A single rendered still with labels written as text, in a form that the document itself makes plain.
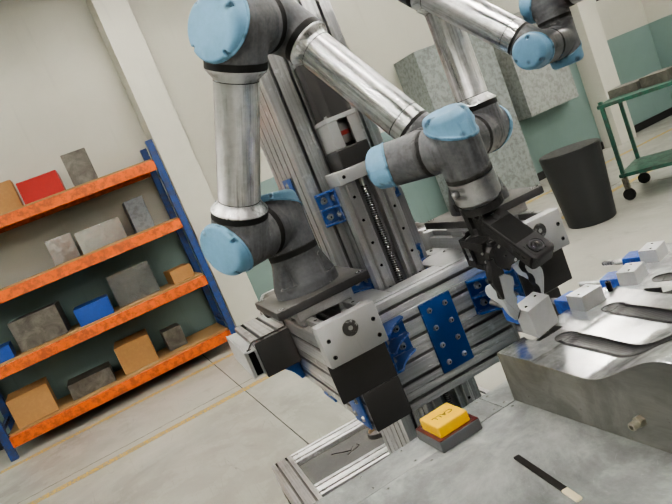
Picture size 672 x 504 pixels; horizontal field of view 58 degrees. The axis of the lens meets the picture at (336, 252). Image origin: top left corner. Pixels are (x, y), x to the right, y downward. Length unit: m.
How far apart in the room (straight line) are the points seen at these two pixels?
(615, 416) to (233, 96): 0.80
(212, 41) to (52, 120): 5.14
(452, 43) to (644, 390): 1.05
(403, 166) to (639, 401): 0.47
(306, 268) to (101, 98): 5.07
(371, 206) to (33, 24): 5.22
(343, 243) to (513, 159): 5.74
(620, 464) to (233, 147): 0.80
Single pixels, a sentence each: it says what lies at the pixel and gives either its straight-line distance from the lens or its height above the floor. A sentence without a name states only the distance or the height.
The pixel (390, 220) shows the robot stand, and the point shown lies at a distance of 1.52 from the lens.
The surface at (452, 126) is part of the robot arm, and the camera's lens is 0.92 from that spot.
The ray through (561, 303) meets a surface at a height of 0.90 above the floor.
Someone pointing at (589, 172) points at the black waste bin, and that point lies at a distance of 5.10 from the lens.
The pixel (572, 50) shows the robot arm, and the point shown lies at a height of 1.31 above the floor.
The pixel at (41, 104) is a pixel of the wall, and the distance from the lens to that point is 6.24.
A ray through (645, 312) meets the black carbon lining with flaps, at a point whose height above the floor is 0.88.
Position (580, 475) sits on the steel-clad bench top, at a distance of 0.89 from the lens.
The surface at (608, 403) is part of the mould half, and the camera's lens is 0.92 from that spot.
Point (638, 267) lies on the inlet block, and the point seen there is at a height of 0.88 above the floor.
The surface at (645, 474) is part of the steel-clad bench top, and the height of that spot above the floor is 0.80.
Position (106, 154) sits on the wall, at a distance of 6.15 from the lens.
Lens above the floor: 1.30
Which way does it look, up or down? 9 degrees down
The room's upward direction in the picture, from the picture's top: 22 degrees counter-clockwise
